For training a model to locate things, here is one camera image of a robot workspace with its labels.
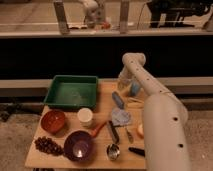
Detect yellow orange fruit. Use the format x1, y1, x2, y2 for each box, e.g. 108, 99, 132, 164
137, 124, 144, 138

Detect purple bowl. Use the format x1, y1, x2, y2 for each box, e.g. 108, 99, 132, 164
64, 130, 94, 162

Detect orange handled spoon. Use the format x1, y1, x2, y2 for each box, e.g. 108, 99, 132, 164
90, 122, 106, 138

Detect bunch of dark grapes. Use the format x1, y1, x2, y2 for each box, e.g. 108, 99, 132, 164
34, 136, 64, 156

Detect orange bowl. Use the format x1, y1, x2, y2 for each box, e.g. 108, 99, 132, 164
41, 110, 66, 134

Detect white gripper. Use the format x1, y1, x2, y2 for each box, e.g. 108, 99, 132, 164
118, 68, 132, 89

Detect light blue cup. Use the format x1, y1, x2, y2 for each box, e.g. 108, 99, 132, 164
130, 82, 141, 96

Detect background white robot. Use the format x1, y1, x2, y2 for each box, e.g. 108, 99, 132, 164
78, 0, 111, 29

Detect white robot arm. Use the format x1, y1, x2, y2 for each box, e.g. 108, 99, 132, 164
118, 53, 192, 171

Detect black handled tool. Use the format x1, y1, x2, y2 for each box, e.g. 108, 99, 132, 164
128, 147, 145, 157

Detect green plastic tray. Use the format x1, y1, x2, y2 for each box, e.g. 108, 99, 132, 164
44, 75, 98, 109

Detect white cup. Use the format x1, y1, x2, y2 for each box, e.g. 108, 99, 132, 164
77, 108, 93, 127

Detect small metal fork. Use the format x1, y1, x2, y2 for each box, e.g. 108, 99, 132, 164
125, 127, 134, 143

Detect crumpled grey cloth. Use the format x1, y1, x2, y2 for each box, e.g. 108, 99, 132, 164
111, 108, 131, 126

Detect black handled metal scoop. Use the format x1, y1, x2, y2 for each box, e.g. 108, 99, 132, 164
106, 121, 120, 161

